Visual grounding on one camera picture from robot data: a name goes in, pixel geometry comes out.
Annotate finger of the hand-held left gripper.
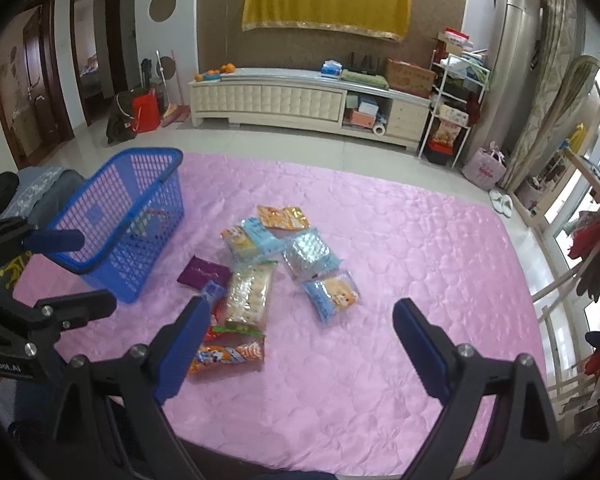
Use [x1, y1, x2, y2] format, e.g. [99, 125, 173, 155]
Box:
[0, 281, 119, 357]
[0, 216, 87, 282]

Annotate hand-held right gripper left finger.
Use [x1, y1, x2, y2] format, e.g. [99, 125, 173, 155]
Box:
[50, 295, 216, 480]

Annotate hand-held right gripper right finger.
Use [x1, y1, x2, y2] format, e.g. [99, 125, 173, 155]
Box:
[391, 297, 563, 480]

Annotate orange cartoon snack packet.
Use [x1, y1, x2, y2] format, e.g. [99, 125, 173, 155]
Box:
[187, 335, 266, 376]

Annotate purple snack packet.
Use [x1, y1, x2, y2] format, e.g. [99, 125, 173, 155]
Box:
[177, 255, 232, 291]

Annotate white cracker packet green label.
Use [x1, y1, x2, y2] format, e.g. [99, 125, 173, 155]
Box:
[212, 260, 278, 340]

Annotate blue cartoon pastry packet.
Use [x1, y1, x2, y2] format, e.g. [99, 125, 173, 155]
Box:
[221, 217, 286, 263]
[302, 272, 361, 326]

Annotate blue plastic mesh basket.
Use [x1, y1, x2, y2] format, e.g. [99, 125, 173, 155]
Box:
[42, 147, 186, 305]

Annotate clear packet with blue edges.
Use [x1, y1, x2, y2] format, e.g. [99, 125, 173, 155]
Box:
[282, 227, 342, 282]

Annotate red snack packet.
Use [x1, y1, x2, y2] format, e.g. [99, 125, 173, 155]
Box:
[202, 280, 231, 343]

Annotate grey patterned cushion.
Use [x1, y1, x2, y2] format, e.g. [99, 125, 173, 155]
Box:
[0, 166, 88, 241]

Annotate person's black trouser leg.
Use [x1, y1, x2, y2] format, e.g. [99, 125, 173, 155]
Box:
[0, 171, 21, 223]

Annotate pink quilted blanket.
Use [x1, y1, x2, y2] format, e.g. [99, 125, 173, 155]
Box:
[10, 152, 548, 476]

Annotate black bag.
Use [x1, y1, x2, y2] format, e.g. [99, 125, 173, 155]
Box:
[105, 91, 138, 145]

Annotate red bag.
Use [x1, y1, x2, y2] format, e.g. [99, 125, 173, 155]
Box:
[131, 89, 160, 133]

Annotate orange foil snack packet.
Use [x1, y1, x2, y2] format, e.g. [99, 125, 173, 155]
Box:
[257, 205, 312, 231]

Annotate pink broom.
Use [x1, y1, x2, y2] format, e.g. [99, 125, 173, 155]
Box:
[160, 50, 191, 128]

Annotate brown wooden door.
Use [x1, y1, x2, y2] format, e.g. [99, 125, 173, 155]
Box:
[0, 0, 76, 171]

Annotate pink shopping bag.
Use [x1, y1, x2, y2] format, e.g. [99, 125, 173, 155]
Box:
[462, 141, 508, 191]

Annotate yellow snack bag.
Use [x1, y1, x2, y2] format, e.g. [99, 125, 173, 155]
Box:
[432, 120, 458, 148]

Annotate wooden clothes drying rack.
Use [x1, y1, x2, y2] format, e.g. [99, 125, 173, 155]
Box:
[530, 150, 600, 411]

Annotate white metal rack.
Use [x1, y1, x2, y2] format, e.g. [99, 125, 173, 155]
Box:
[417, 50, 491, 168]

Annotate cream tv cabinet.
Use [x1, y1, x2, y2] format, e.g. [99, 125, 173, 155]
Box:
[187, 67, 433, 153]

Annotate brown cardboard box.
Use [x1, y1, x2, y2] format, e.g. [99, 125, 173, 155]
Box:
[384, 58, 438, 98]

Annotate folded green towel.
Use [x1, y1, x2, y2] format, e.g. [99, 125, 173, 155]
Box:
[340, 70, 388, 90]

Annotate black router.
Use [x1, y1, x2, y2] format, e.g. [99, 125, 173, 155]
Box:
[347, 51, 381, 73]

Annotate silver standing air conditioner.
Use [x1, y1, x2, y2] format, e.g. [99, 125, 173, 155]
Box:
[480, 0, 548, 153]

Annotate red and white box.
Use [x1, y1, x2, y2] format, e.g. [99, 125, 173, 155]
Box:
[432, 27, 473, 56]

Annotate brown door frame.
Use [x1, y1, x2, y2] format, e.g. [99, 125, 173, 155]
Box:
[70, 0, 128, 126]

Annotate beige arched frame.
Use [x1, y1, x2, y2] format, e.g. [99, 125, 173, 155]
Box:
[555, 55, 600, 161]

